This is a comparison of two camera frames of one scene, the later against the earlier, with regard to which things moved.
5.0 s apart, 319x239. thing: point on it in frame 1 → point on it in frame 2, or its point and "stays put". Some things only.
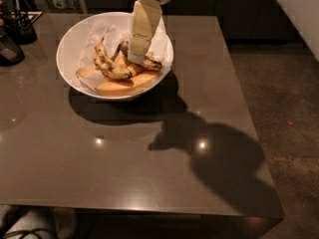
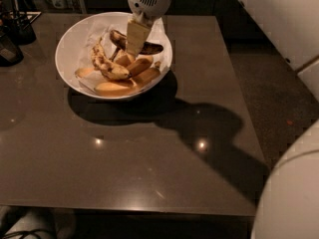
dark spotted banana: x=150 y=62 → x=120 y=40
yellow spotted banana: x=108 y=66 stays put
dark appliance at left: x=11 y=53 stays put
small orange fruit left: x=83 y=72 stays put
